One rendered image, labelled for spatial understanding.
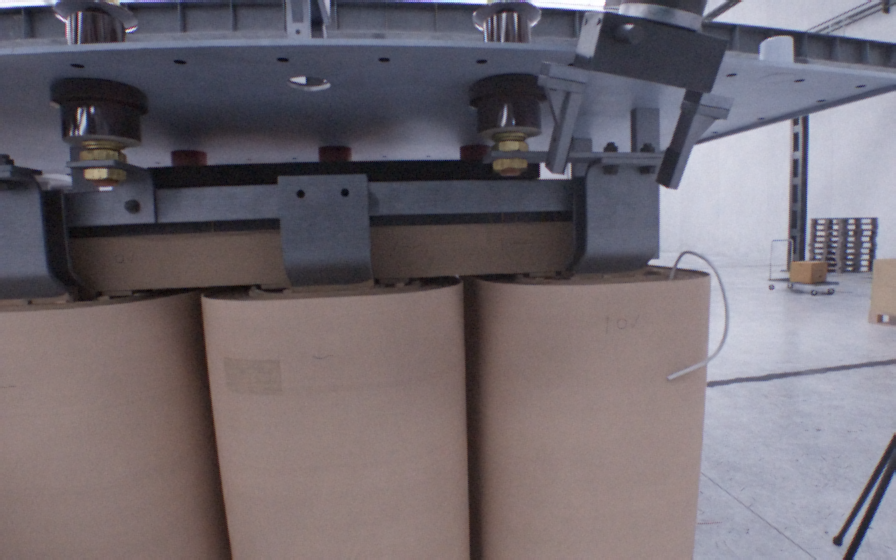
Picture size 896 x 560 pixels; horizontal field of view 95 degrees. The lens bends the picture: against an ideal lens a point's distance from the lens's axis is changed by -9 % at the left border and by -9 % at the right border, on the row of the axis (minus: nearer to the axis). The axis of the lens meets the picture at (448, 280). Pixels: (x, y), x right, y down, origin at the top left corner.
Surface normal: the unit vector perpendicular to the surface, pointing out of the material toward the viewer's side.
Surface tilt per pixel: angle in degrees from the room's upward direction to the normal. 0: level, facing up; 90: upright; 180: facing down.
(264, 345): 90
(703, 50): 113
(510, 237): 90
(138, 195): 90
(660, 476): 90
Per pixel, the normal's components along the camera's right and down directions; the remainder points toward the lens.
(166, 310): 0.95, 0.00
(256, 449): -0.20, 0.11
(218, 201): 0.14, 0.10
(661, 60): 0.11, 0.49
